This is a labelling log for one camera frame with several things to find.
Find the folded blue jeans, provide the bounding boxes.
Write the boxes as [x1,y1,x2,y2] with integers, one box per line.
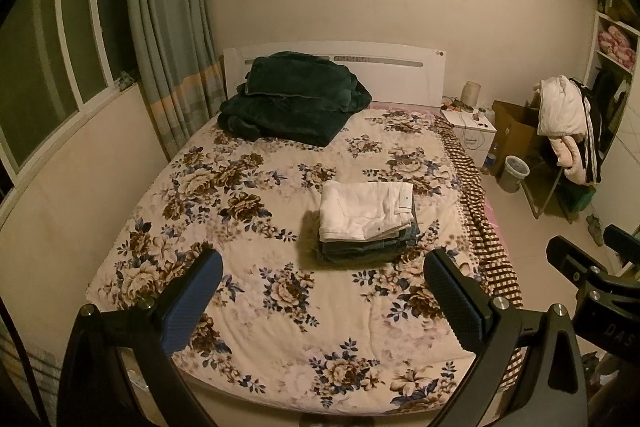
[320,207,421,258]

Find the grey slippers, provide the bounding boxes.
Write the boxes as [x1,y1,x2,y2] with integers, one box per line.
[586,214,608,248]

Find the dark green blanket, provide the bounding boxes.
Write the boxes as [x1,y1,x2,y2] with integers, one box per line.
[219,52,373,146]

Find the green box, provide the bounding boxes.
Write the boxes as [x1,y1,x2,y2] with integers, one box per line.
[555,184,598,212]

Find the white pants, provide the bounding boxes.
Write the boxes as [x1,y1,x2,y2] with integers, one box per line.
[319,181,415,243]

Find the green curtain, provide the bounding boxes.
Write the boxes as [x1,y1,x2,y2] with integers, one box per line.
[122,0,226,162]

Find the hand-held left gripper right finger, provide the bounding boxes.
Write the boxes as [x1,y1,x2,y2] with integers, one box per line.
[423,248,590,427]

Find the pink garment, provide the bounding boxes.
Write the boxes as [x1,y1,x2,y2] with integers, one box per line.
[552,134,591,185]

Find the pink floral bedding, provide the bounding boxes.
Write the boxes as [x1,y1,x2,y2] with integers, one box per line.
[598,27,633,65]

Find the metal frame chair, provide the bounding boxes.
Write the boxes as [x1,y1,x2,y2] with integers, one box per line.
[520,157,596,223]

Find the bed with floral cover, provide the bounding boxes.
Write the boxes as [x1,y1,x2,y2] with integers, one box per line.
[86,107,506,408]

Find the white jacket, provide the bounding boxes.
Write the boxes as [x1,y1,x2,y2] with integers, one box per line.
[537,76,588,138]

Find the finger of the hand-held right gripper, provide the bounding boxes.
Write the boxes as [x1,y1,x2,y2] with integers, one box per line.
[603,224,640,258]
[546,235,626,293]

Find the large cardboard box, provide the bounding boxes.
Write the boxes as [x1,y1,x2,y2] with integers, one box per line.
[492,100,548,178]

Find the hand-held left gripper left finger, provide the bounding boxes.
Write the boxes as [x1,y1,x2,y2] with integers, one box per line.
[57,248,224,427]

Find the folded olive pants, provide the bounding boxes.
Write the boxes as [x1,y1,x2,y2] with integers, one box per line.
[314,242,411,266]

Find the brown checkered sheet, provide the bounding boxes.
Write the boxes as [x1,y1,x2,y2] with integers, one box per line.
[432,114,526,388]

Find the white framed window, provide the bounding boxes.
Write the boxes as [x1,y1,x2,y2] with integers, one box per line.
[0,0,136,208]

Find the white nightstand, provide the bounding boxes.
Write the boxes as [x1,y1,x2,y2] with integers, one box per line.
[440,107,498,168]

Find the grey trash bin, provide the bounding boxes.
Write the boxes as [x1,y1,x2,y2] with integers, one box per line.
[497,155,531,194]

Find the white wardrobe shelf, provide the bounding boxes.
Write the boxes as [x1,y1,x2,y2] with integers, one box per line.
[585,0,640,273]

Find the white bed headboard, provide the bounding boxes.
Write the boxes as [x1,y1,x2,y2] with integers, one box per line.
[222,41,447,110]

